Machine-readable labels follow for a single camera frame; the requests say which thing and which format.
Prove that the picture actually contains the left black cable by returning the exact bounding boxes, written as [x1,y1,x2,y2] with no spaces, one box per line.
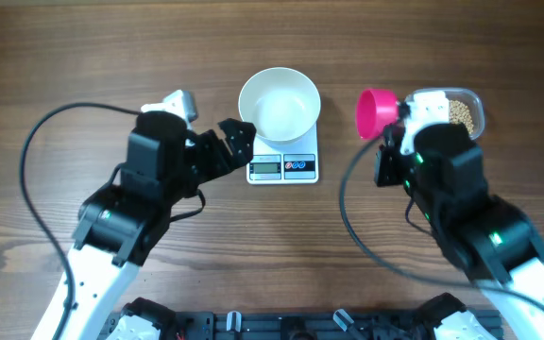
[18,101,207,340]

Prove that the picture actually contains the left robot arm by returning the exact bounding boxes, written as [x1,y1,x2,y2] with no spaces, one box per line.
[33,111,256,339]

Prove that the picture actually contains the black cable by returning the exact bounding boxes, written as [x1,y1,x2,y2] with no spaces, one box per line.
[338,120,544,339]
[18,101,207,340]

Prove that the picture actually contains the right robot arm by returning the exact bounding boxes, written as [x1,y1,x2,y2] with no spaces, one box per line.
[357,100,544,338]

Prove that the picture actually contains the white digital kitchen scale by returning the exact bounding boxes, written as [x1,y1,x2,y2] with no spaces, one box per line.
[246,125,319,185]

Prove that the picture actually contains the yellow soybeans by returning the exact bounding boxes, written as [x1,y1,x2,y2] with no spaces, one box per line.
[449,100,474,134]

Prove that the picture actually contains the pink plastic scoop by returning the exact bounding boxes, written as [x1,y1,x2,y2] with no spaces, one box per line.
[355,89,399,140]

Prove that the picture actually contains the white round bowl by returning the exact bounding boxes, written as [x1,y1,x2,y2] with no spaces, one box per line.
[237,67,322,144]

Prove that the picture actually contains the clear plastic container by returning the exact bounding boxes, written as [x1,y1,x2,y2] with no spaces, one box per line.
[406,87,485,140]

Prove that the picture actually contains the right black cable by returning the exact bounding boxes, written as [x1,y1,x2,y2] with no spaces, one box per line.
[338,120,544,339]

